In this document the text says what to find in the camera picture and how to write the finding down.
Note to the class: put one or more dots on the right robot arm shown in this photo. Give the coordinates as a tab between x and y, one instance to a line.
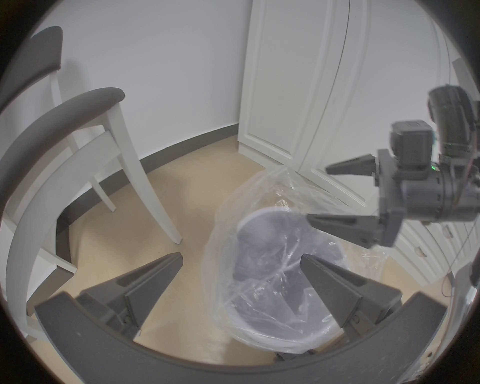
450	112

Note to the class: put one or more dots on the clear plastic bag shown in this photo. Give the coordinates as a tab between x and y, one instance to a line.
213	270

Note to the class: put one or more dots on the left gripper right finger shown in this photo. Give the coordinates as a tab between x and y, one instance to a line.
337	292

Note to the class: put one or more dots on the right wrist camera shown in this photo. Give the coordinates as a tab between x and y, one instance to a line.
410	146

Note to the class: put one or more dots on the white trash bin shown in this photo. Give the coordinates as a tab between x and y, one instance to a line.
258	335

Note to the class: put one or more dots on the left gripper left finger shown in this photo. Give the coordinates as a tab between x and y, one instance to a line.
150	285

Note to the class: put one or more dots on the grey cushioned white chair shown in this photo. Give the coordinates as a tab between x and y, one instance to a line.
90	101

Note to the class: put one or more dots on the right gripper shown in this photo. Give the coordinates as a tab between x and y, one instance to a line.
420	198

